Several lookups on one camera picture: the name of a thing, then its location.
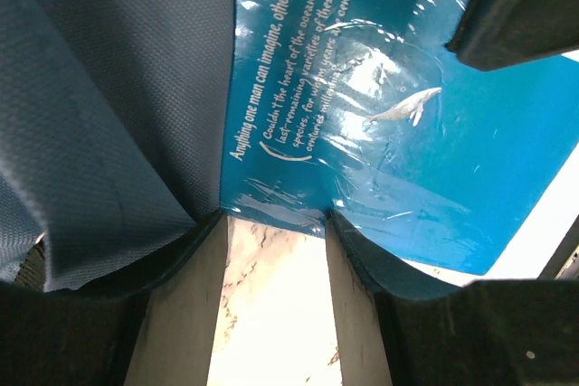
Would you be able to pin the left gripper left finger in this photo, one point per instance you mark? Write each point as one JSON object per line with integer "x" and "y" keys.
{"x": 150, "y": 323}

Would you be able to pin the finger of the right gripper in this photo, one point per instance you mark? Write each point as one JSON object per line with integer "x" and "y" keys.
{"x": 495, "y": 34}

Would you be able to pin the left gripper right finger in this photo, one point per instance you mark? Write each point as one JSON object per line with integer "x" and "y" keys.
{"x": 397, "y": 325}

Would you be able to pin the teal blue book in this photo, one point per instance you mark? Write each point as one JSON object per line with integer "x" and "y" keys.
{"x": 356, "y": 106}

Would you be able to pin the blue student backpack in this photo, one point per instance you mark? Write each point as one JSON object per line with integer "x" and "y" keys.
{"x": 112, "y": 120}

